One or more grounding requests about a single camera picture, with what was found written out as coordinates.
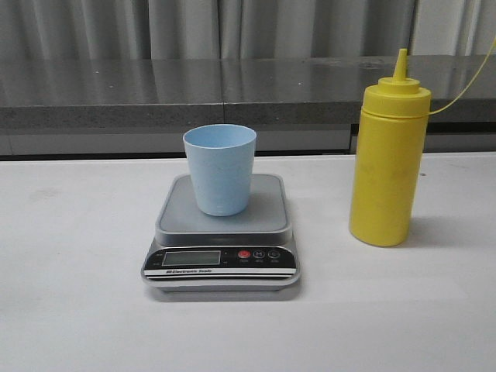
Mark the silver digital kitchen scale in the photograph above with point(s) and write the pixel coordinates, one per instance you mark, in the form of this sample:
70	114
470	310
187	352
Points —
250	256

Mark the grey stone counter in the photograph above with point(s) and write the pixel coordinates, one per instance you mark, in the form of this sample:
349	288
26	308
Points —
142	108

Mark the yellow squeeze bottle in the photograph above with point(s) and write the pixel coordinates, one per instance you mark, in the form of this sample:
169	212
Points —
393	123

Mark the grey curtain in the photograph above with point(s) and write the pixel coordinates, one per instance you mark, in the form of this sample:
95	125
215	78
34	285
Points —
63	30

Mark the light blue plastic cup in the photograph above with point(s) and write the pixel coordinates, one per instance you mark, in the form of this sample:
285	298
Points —
220	160

